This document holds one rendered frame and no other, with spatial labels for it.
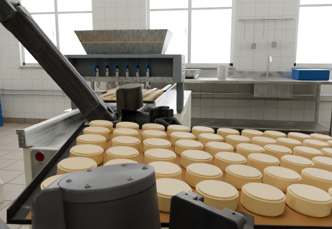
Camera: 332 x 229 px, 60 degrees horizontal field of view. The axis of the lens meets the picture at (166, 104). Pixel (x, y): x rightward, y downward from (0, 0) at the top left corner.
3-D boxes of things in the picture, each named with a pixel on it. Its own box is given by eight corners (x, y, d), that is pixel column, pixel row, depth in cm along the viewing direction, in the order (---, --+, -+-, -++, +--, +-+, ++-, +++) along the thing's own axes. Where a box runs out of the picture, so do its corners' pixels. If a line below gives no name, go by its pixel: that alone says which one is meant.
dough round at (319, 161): (351, 178, 47) (353, 166, 46) (323, 177, 46) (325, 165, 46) (329, 167, 51) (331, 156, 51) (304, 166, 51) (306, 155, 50)
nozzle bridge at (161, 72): (85, 103, 207) (82, 55, 202) (185, 105, 198) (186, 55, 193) (62, 111, 175) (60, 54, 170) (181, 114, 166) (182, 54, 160)
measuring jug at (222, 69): (223, 79, 397) (224, 65, 394) (214, 78, 413) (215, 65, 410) (230, 79, 404) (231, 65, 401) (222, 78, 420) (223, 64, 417)
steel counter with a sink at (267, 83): (90, 137, 430) (86, 54, 412) (106, 126, 498) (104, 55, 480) (336, 149, 375) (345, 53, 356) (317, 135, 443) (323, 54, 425)
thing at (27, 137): (141, 90, 298) (141, 83, 297) (144, 90, 297) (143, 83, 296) (17, 148, 101) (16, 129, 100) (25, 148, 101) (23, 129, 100)
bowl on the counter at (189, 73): (177, 78, 417) (177, 69, 415) (180, 77, 449) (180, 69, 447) (200, 78, 412) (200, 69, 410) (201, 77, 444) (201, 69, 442)
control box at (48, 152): (37, 181, 107) (34, 145, 105) (99, 185, 104) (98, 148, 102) (31, 186, 103) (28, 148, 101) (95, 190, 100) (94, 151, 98)
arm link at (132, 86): (101, 124, 82) (101, 136, 74) (96, 85, 79) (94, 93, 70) (143, 119, 84) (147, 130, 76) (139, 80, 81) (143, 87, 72)
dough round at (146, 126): (161, 138, 61) (162, 129, 60) (138, 135, 62) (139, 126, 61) (166, 133, 66) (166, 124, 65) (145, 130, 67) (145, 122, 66)
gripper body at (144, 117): (169, 144, 76) (148, 138, 80) (171, 106, 74) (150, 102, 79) (152, 149, 71) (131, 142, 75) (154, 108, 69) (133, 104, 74)
